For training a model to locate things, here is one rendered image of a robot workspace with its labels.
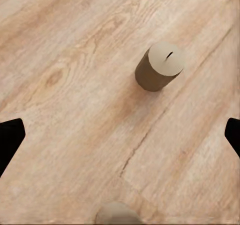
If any pillar candle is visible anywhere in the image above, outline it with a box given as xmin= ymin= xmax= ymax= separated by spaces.
xmin=135 ymin=40 xmax=185 ymax=92
xmin=94 ymin=200 xmax=145 ymax=225

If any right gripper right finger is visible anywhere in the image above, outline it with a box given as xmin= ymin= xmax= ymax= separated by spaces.
xmin=225 ymin=118 xmax=240 ymax=157

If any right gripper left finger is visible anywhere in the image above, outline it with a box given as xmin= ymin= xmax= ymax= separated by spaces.
xmin=0 ymin=118 xmax=26 ymax=177

